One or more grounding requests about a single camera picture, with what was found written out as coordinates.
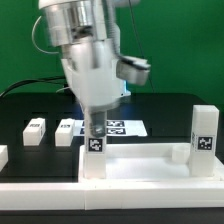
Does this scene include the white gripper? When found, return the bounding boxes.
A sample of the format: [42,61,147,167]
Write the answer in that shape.
[61,37,121,137]

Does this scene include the white desk top tray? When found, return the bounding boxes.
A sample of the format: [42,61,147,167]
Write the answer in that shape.
[77,143,224,184]

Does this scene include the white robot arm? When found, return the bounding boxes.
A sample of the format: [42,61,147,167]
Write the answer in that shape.
[39,0,150,138]

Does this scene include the fiducial marker sheet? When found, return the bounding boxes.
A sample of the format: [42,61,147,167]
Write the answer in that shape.
[73,120,147,137]

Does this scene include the white front fence bar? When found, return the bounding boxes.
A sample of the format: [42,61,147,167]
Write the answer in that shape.
[0,181,224,211]

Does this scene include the white fence bar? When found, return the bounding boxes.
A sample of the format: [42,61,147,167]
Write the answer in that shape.
[0,181,224,211]
[0,145,8,172]

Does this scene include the white left fence bar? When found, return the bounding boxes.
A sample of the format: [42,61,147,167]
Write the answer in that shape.
[0,145,8,172]

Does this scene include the black cable bundle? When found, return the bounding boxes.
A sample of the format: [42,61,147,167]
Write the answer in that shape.
[0,75,73,99]

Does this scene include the grey cable loop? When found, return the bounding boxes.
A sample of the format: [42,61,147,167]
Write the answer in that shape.
[31,16,68,56]

